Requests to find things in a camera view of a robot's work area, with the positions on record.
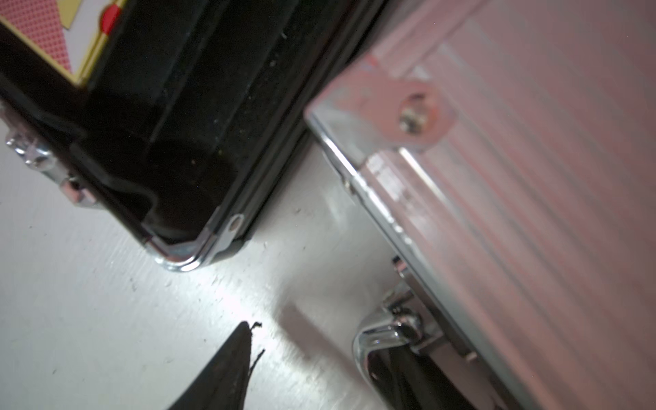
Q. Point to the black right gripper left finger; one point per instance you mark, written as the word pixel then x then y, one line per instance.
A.
pixel 224 382

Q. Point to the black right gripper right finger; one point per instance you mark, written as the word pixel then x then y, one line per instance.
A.
pixel 408 381

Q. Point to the silver poker set case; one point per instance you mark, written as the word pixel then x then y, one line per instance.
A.
pixel 507 150

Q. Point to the black poker set case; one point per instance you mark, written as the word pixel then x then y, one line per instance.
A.
pixel 190 116

